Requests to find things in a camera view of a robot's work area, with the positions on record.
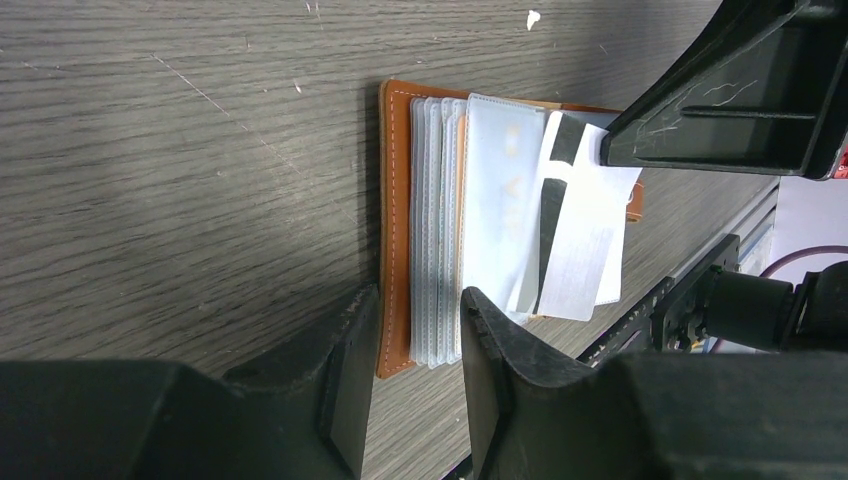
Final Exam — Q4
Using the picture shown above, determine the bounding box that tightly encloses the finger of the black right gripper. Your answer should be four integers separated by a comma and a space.
600, 1, 847, 179

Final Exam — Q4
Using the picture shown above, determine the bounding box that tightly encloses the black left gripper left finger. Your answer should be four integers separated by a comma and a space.
1, 285, 379, 479

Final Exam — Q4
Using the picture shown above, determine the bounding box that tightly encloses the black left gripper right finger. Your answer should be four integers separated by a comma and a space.
460, 287, 847, 479

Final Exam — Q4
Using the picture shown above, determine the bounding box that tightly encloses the brown leather card holder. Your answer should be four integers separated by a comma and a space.
376, 79, 614, 379

